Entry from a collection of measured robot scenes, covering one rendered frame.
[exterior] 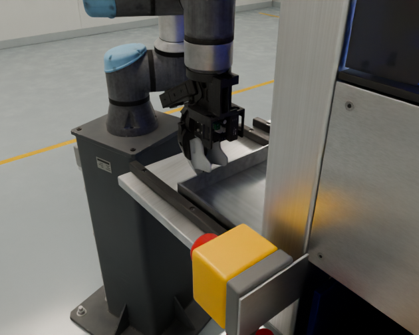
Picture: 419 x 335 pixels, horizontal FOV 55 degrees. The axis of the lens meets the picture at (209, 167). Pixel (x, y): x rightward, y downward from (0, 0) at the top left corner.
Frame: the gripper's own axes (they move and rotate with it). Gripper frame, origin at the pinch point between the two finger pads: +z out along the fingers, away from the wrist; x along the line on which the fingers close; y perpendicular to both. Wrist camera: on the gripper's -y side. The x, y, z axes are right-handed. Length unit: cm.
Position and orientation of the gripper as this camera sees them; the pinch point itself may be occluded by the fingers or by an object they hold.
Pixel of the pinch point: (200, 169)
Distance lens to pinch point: 75.2
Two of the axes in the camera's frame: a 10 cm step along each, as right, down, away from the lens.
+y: 6.3, 4.2, -6.6
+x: 7.8, -3.2, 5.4
